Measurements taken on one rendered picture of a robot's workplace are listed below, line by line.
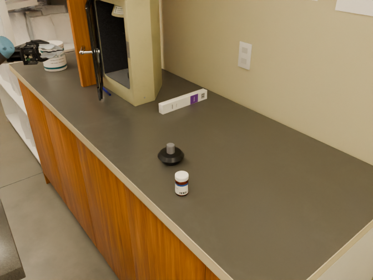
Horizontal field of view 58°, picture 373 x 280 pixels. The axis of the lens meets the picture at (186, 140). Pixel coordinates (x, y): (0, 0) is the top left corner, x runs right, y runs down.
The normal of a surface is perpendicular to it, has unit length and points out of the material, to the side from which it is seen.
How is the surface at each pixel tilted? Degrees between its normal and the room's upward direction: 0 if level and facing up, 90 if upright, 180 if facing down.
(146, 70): 90
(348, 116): 90
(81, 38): 90
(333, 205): 0
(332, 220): 0
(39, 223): 0
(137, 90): 90
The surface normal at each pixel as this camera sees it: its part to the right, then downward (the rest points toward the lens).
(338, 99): -0.79, 0.32
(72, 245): 0.00, -0.86
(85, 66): 0.62, 0.40
